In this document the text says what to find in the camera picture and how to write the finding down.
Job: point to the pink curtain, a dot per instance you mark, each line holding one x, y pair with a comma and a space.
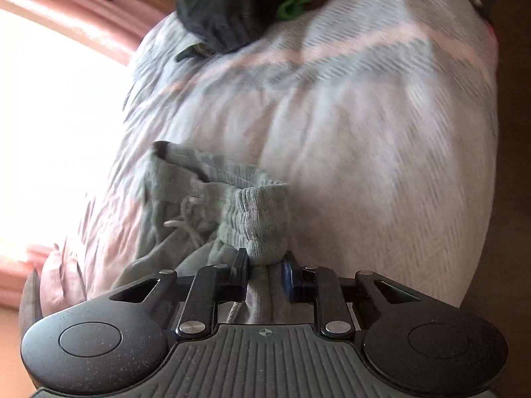
83, 20
20, 269

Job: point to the grey sweatpants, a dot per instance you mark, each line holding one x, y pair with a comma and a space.
257, 224

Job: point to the grey patterned bed sheet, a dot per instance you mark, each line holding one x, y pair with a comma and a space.
352, 132

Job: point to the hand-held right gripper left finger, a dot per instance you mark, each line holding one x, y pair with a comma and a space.
240, 275

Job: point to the dark clothes pile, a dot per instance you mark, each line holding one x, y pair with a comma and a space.
224, 12

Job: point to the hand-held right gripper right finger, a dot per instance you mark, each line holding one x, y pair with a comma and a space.
289, 282

